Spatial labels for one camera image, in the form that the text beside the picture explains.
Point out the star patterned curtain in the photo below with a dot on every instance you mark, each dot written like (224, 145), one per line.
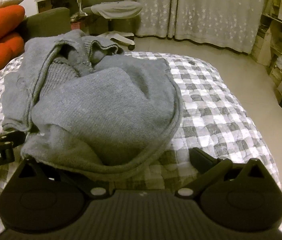
(206, 10)

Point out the grey white checkered quilt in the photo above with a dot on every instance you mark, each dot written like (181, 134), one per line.
(218, 110)

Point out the wooden shelf unit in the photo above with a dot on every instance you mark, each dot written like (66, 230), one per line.
(280, 37)

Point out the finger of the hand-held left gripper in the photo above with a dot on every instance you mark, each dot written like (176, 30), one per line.
(8, 138)

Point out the grey knit sweater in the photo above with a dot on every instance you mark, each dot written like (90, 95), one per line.
(106, 105)

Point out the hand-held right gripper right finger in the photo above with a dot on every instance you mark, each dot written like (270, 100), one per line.
(201, 160)

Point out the red printed box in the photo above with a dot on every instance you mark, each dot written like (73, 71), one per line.
(76, 25)

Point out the white office chair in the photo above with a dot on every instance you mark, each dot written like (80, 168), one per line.
(116, 8)

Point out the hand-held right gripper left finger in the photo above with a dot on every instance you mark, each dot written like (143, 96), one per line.
(88, 185)

